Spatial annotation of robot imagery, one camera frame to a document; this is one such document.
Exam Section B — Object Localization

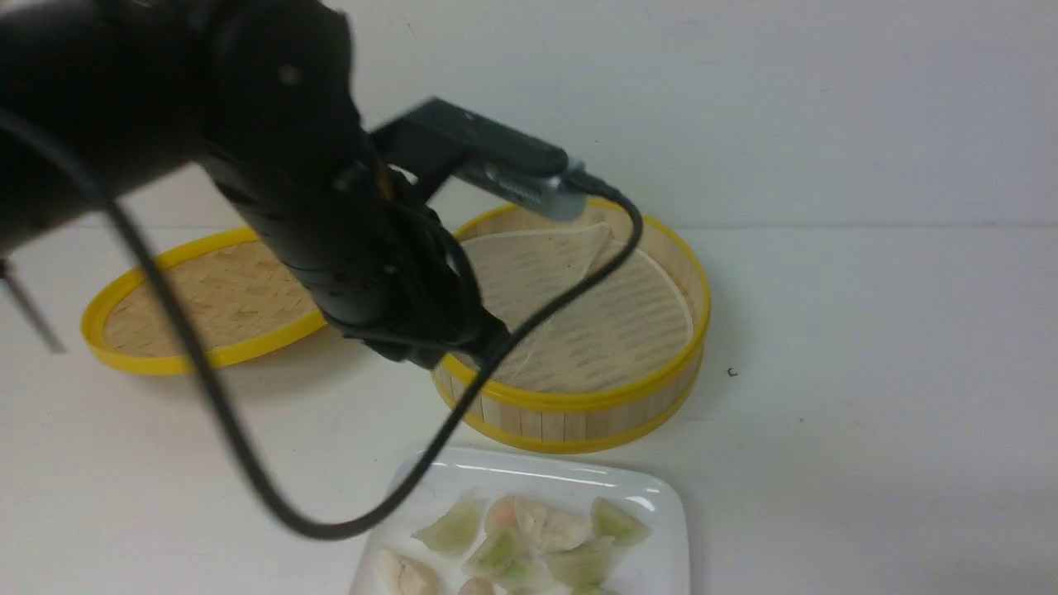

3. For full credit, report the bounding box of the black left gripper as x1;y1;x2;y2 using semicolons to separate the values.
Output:
322;165;512;369

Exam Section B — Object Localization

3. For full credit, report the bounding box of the pale green dumpling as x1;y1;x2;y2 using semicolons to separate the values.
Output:
411;495;481;556

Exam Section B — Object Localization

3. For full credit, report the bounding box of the pink shrimp dumpling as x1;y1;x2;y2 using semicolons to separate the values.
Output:
484;494;592;553

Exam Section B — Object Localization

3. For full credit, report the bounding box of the green dumpling plate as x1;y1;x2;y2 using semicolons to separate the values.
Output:
462;530;553;594

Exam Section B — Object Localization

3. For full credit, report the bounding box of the white dumpling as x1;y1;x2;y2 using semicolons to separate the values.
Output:
377;549;440;594

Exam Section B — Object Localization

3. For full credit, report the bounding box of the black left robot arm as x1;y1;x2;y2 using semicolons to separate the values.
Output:
1;1;509;369

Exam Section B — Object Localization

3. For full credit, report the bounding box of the white rectangular plate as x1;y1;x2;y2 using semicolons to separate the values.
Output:
350;449;693;594

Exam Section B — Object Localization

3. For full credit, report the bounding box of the yellow-rimmed bamboo steamer lid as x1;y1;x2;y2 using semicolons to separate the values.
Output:
83;227;325;376

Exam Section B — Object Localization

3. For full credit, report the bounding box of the yellow-rimmed bamboo steamer basket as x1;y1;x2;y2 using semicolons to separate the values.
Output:
456;198;712;455

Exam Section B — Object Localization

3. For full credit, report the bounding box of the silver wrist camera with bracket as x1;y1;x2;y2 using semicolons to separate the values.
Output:
369;98;619;222

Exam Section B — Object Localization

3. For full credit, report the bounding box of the black camera cable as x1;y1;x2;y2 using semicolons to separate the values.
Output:
0;107;646;542

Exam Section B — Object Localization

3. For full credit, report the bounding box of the black cable tie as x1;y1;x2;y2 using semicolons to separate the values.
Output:
1;259;65;354

